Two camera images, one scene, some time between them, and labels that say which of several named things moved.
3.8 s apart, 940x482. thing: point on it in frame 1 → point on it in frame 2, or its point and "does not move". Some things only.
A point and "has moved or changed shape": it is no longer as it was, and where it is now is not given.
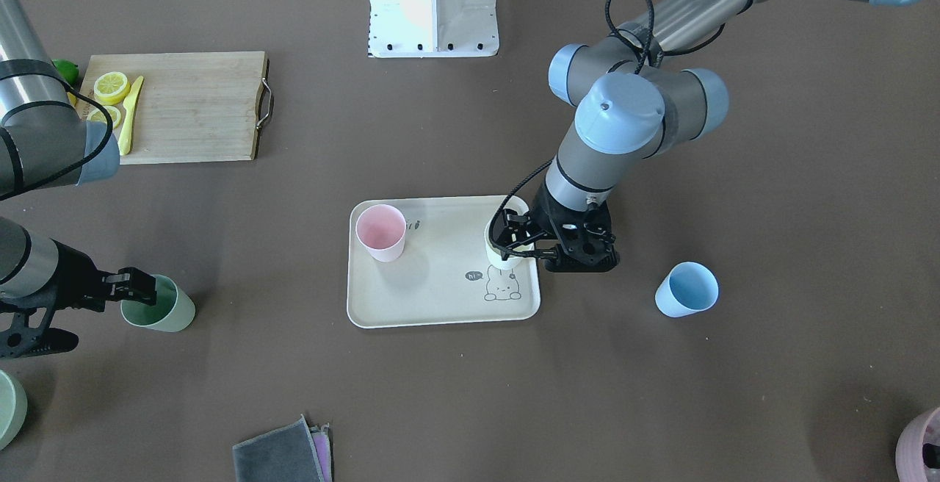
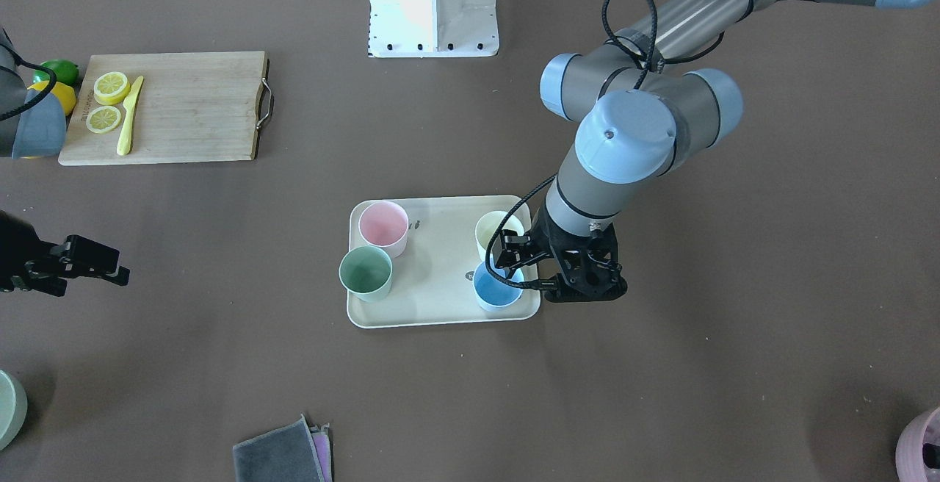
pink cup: [381, 229] does not move
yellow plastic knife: [124, 145] does not move
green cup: [175, 309] → [366, 272]
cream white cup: [495, 256] has moved or changed shape
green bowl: [13, 410] does not move
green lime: [67, 69] does not move
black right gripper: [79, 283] → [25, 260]
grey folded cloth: [295, 452] does not move
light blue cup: [686, 288] → [493, 292]
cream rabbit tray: [443, 276] does not move
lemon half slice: [99, 115] does not move
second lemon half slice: [110, 88] does not move
